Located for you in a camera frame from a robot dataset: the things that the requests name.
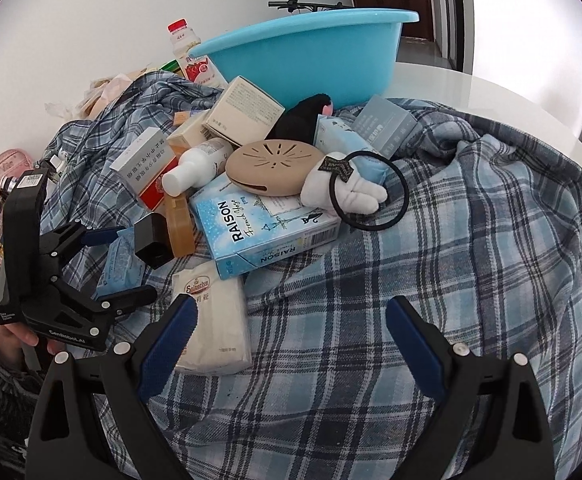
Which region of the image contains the light blue cartoon tissue pack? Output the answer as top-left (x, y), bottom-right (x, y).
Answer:
top-left (315, 116), bottom-right (389, 186)

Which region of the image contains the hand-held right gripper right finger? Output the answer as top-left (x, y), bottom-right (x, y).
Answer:
top-left (386, 295), bottom-right (556, 480)

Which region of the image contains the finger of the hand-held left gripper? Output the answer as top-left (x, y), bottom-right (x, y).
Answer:
top-left (38, 220), bottom-right (126, 262)
top-left (51, 275), bottom-right (159, 327)

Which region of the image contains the white and red medicine box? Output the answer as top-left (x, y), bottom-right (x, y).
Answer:
top-left (110, 127), bottom-right (179, 211)

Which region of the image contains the black plush toy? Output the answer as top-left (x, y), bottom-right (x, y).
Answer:
top-left (266, 92), bottom-right (334, 151)

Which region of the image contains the black framed glass door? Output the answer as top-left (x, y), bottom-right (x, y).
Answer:
top-left (438, 0), bottom-right (474, 73)

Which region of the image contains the blue plastic basin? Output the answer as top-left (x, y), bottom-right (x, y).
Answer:
top-left (189, 8), bottom-right (420, 111)

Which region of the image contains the large cream box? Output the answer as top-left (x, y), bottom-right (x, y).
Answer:
top-left (205, 76), bottom-right (286, 147)

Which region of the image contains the white round desktop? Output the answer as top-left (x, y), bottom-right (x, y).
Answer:
top-left (0, 55), bottom-right (582, 321)

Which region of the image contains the white plush black hair tie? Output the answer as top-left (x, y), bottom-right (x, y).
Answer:
top-left (300, 149), bottom-right (408, 233)

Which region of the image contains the beige round vented case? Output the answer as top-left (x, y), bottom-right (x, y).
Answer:
top-left (225, 137), bottom-right (326, 195)

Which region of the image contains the person's left hand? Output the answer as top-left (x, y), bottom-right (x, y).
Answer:
top-left (0, 317), bottom-right (66, 361)

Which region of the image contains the light blue wipes pack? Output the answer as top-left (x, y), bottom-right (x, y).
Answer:
top-left (93, 232), bottom-right (146, 298)

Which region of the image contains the grey-blue box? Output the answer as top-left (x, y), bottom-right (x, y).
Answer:
top-left (353, 95), bottom-right (422, 157)

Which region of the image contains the small black box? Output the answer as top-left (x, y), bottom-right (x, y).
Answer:
top-left (135, 212), bottom-right (176, 269)

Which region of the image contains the black bicycle handlebar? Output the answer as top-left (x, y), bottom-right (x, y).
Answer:
top-left (268, 0), bottom-right (356, 12)

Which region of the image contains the light blue cigarette box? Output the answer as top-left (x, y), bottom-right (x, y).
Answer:
top-left (189, 184), bottom-right (342, 281)

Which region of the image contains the clear bag of peach packets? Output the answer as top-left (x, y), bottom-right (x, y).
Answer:
top-left (43, 66), bottom-right (144, 121)

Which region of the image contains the small cream box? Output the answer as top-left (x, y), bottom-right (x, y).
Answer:
top-left (167, 110), bottom-right (216, 153)

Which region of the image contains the red-capped drink bottle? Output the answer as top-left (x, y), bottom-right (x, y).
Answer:
top-left (167, 19), bottom-right (229, 90)

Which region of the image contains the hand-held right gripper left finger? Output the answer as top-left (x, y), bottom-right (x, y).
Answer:
top-left (25, 294), bottom-right (199, 480)

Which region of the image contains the small white bottle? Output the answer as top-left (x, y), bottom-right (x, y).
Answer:
top-left (162, 138), bottom-right (234, 197)

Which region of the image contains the white tissue pack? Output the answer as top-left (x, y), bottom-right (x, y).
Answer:
top-left (171, 265), bottom-right (252, 373)

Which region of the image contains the blue plaid shirt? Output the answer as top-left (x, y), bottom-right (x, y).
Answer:
top-left (41, 71), bottom-right (582, 480)

